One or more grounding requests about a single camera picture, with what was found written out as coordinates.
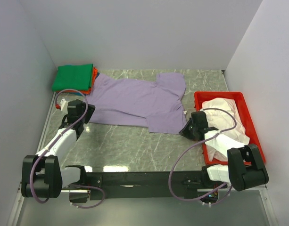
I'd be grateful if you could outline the lavender t shirt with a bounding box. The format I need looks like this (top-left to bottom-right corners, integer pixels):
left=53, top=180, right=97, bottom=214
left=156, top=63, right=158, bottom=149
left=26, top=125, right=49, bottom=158
left=87, top=73, right=187, bottom=134

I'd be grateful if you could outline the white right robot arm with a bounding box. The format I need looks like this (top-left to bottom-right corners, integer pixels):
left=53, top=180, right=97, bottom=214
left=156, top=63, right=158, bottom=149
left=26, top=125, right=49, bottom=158
left=179, top=110, right=269, bottom=191

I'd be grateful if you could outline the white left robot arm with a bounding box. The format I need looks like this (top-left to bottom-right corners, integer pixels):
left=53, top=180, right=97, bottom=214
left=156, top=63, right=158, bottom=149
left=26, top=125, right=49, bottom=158
left=21, top=99, right=95, bottom=203

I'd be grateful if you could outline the white t shirt in bin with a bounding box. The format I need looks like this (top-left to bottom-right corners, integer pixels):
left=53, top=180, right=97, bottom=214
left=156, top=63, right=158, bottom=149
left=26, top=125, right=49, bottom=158
left=202, top=97, right=250, bottom=161

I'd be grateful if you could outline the green folded t shirt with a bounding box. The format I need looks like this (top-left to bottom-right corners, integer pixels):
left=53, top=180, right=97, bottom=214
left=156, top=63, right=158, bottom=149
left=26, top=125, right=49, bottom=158
left=51, top=64, right=94, bottom=92

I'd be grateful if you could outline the blue folded t shirt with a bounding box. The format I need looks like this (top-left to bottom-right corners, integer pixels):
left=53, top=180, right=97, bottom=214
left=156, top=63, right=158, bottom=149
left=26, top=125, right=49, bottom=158
left=71, top=72, right=100, bottom=98

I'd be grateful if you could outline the orange folded t shirt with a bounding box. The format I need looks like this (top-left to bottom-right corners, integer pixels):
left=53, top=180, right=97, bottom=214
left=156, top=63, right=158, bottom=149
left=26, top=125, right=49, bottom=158
left=57, top=67, right=99, bottom=96

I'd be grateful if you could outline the black base beam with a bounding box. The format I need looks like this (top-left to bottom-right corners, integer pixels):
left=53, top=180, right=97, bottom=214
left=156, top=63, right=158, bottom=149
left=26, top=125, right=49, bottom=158
left=67, top=171, right=222, bottom=199

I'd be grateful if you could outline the red plastic bin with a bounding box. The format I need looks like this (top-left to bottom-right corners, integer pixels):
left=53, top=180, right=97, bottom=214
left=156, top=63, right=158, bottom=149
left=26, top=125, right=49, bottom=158
left=193, top=91, right=267, bottom=166

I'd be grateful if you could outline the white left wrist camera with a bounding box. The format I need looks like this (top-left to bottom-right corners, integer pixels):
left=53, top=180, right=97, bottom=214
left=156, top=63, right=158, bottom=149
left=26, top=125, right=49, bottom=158
left=55, top=98, right=69, bottom=114

